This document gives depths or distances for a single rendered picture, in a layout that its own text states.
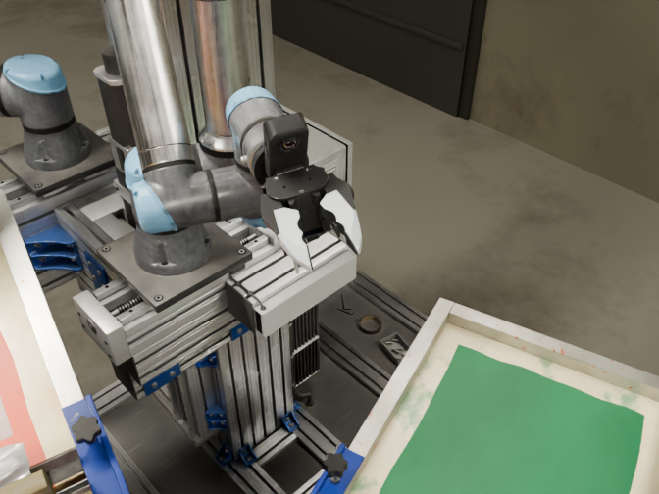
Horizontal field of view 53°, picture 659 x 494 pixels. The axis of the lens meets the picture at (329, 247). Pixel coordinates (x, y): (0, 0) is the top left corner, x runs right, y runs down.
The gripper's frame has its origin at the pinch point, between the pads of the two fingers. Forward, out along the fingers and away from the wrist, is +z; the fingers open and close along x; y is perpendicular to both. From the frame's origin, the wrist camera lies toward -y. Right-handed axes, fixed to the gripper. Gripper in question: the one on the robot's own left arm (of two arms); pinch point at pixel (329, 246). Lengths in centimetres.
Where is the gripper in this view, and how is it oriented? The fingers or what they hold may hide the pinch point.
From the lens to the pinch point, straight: 67.9
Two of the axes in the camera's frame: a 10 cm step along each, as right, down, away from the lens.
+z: 3.3, 6.1, -7.2
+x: -9.4, 3.1, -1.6
